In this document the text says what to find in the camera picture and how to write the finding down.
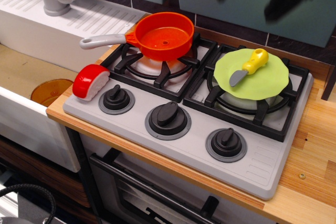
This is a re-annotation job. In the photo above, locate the yellow handled toy knife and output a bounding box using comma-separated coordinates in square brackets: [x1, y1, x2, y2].
[229, 48, 269, 87]

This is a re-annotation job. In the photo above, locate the red white toy sushi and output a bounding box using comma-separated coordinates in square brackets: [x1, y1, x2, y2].
[72, 64, 110, 101]

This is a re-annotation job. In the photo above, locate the green toy plate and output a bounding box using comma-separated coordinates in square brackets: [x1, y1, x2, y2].
[214, 49, 289, 100]

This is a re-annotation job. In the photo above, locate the orange toy saucepan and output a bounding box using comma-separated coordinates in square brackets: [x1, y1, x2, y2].
[79, 12, 195, 61]

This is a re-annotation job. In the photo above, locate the left black burner grate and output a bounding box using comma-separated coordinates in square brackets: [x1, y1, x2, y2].
[101, 33, 218, 102]

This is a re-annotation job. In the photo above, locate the black burner grate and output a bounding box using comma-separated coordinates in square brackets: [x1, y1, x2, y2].
[183, 44, 313, 142]
[101, 33, 218, 102]

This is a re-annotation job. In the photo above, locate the right black burner grate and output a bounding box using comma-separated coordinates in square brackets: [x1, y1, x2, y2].
[183, 44, 313, 142]

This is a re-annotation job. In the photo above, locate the middle black stove knob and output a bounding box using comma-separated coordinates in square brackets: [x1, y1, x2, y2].
[145, 101, 192, 141]

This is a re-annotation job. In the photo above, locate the black stove knob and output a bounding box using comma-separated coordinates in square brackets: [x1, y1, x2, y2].
[99, 84, 135, 115]
[145, 101, 192, 141]
[205, 128, 247, 163]

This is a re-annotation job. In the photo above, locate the right black stove knob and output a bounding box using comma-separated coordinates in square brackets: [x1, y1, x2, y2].
[205, 128, 247, 163]

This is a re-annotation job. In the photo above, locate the grey toy stove top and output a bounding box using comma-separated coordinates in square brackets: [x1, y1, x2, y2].
[62, 37, 314, 200]

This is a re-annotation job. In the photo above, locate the left black stove knob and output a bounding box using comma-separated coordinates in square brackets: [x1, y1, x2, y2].
[99, 84, 135, 115]

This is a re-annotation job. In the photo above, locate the white toy sink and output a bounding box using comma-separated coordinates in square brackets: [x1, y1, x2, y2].
[1, 0, 144, 173]

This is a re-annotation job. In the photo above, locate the amber plastic bowl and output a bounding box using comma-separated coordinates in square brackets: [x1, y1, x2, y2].
[30, 79, 73, 107]

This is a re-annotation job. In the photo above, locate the toy oven door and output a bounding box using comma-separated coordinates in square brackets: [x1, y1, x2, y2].
[89, 148, 220, 223]

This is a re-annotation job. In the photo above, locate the black braided cable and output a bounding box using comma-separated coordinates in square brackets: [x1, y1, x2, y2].
[0, 183, 57, 224]

